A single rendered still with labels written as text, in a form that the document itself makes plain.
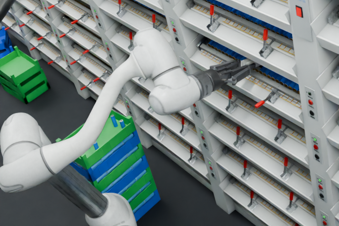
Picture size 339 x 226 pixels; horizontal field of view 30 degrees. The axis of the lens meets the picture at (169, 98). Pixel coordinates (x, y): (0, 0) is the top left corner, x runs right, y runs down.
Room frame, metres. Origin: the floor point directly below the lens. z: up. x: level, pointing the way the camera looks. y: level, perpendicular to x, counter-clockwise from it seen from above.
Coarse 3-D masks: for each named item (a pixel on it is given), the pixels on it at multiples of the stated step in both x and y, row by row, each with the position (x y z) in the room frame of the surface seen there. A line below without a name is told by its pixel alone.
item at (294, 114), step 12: (204, 36) 2.07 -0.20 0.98; (192, 48) 2.04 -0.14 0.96; (192, 60) 2.02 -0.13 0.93; (204, 60) 1.98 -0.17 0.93; (228, 84) 1.85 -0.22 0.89; (240, 84) 1.78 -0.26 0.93; (252, 84) 1.75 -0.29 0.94; (252, 96) 1.72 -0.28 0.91; (264, 96) 1.67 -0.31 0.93; (276, 108) 1.60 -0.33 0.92; (288, 108) 1.58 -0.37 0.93; (300, 108) 1.55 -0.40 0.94; (300, 120) 1.51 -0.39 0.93
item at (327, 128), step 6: (336, 114) 1.43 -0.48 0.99; (330, 120) 1.42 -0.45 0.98; (336, 120) 1.43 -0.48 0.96; (324, 126) 1.40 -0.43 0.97; (330, 126) 1.42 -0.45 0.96; (336, 126) 1.42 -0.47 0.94; (324, 132) 1.40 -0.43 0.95; (330, 132) 1.41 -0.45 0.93; (336, 132) 1.40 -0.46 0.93; (330, 138) 1.40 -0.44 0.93; (336, 138) 1.38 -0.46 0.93; (336, 144) 1.38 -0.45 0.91
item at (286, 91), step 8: (208, 48) 2.00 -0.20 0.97; (216, 56) 1.95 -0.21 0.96; (224, 56) 1.91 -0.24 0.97; (256, 72) 1.77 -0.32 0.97; (264, 80) 1.71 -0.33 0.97; (272, 80) 1.70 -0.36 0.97; (264, 88) 1.70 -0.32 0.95; (280, 88) 1.65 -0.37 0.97; (288, 88) 1.63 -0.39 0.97; (296, 96) 1.58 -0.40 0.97
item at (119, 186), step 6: (144, 156) 2.25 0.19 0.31; (144, 162) 2.25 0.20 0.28; (138, 168) 2.22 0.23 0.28; (144, 168) 2.24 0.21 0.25; (132, 174) 2.20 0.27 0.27; (138, 174) 2.22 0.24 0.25; (120, 180) 2.16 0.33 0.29; (126, 180) 2.17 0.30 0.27; (132, 180) 2.19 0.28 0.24; (114, 186) 2.13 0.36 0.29; (120, 186) 2.15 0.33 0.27; (108, 192) 2.11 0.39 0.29; (114, 192) 2.13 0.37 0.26
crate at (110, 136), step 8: (112, 112) 2.38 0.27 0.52; (128, 120) 2.25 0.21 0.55; (80, 128) 2.32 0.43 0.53; (104, 128) 2.33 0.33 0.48; (112, 128) 2.31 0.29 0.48; (120, 128) 2.29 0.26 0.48; (128, 128) 2.23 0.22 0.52; (72, 136) 2.29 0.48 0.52; (104, 136) 2.27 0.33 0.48; (112, 136) 2.25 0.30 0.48; (120, 136) 2.20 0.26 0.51; (104, 144) 2.15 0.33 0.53; (112, 144) 2.17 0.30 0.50; (88, 152) 2.19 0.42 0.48; (96, 152) 2.12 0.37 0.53; (104, 152) 2.15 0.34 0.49; (80, 160) 2.11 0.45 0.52; (88, 160) 2.10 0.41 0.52; (96, 160) 2.12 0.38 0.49; (88, 168) 2.09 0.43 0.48
